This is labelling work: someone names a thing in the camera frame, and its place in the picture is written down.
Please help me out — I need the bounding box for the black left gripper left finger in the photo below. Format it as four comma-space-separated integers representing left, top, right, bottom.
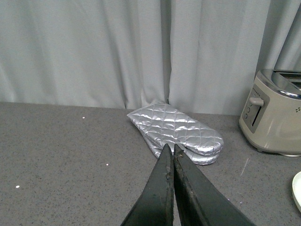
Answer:
122, 144, 174, 226

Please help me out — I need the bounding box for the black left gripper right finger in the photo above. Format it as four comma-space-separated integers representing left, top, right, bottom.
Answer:
174, 145, 254, 226

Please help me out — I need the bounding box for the beige two-slot toaster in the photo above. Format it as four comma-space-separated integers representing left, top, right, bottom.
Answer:
239, 69, 301, 157

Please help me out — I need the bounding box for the silver quilted oven mitt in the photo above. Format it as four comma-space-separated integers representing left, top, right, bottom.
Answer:
127, 101, 224, 165

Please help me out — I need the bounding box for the white plate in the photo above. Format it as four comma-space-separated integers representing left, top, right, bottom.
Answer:
292, 172, 301, 212

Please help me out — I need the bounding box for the grey curtain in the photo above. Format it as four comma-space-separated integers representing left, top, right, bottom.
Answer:
0, 0, 301, 115

